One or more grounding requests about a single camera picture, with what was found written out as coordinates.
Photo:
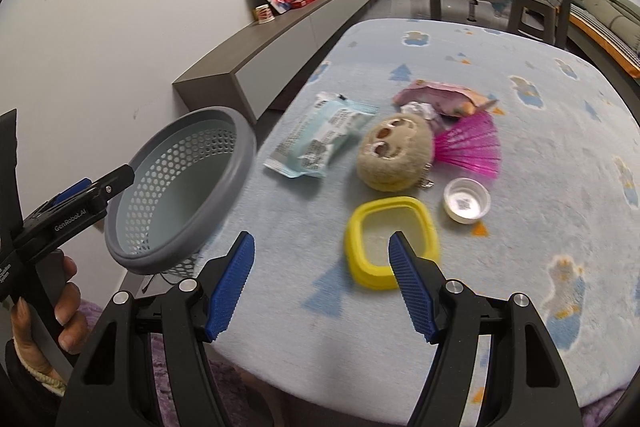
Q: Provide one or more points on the grey wooden chair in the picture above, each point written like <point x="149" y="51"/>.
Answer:
<point x="537" y="14"/>

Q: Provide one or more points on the pink snack packet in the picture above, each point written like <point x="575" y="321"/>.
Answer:
<point x="440" y="99"/>

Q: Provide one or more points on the printed paper cup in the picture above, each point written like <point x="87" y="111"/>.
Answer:
<point x="264" y="14"/>

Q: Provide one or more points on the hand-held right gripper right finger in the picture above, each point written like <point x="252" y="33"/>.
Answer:
<point x="410" y="287"/>

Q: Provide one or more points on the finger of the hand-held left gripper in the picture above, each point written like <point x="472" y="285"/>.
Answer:
<point x="75" y="189"/>
<point x="107" y="184"/>

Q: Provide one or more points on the white bottle cap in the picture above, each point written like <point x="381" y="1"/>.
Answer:
<point x="466" y="202"/>

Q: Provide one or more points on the round beige plush toy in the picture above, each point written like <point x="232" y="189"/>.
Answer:
<point x="400" y="157"/>

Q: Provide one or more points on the long grey wall cabinet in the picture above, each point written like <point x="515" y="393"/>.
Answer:
<point x="280" y="52"/>

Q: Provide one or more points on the teal and white packet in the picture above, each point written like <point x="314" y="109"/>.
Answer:
<point x="320" y="132"/>

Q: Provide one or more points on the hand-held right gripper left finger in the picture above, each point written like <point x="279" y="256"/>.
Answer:
<point x="230" y="287"/>

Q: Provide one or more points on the crumpled white wrapper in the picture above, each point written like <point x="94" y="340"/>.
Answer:
<point x="420" y="111"/>

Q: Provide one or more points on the grey perforated plastic basket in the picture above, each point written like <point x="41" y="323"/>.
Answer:
<point x="165" y="187"/>

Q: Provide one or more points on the person's left forearm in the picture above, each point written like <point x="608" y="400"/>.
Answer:
<point x="25" y="402"/>

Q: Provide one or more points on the flat red box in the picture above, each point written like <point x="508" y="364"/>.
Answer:
<point x="304" y="2"/>

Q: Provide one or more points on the light blue printed blanket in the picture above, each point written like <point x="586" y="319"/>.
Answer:
<point x="550" y="157"/>

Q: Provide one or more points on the pink folding fan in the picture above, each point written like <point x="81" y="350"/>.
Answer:
<point x="470" y="147"/>

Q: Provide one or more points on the sofa with green quilt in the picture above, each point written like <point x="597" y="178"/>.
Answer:
<point x="607" y="14"/>

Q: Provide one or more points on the person's left hand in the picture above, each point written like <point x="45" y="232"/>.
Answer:
<point x="69" y="307"/>

